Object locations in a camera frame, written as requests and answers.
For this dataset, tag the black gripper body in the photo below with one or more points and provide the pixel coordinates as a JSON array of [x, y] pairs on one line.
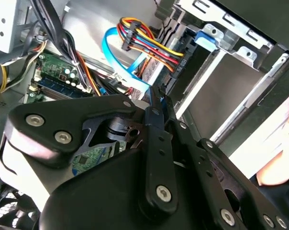
[[99, 196]]

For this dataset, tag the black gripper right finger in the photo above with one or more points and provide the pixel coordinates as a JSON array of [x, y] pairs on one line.
[[202, 153]]

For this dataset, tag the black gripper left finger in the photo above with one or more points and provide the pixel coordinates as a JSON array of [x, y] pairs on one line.
[[63, 115]]

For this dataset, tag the person's pale hand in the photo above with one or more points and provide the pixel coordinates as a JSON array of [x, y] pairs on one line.
[[278, 177]]

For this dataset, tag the hard disk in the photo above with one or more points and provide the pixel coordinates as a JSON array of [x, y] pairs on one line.
[[218, 95]]

